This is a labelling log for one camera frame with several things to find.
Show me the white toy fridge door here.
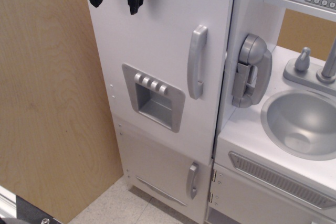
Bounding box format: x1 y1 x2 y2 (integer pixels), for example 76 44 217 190
90 0 233 165

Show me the white toy fridge cabinet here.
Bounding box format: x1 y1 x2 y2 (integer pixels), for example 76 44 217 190
212 0 263 158

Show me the grey ice dispenser panel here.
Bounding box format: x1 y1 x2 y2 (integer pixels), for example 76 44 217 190
122 63 185 133

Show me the grey toy telephone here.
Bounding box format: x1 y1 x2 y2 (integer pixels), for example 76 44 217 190
232 34 272 108

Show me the plywood board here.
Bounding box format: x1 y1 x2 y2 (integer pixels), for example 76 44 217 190
1 0 122 223

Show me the white freezer door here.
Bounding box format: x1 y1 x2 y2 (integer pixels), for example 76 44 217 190
113 116 212 223

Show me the grey toy faucet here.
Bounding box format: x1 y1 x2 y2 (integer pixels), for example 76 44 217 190
283 43 335 96

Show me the grey toy sink basin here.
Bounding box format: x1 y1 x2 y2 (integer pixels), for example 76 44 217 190
260 90 335 161

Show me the white toy counter unit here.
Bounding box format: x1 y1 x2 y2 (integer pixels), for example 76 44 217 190
206 47 335 223

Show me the grey oven vent panel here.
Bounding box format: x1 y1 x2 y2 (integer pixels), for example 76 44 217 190
228 152 335 210

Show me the grey fridge door handle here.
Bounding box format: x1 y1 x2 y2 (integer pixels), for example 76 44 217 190
187 25 208 100

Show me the grey freezer door handle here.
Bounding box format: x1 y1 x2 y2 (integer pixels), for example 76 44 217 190
186 163 199 199

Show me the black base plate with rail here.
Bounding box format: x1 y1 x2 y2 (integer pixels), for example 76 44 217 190
1 186 61 224

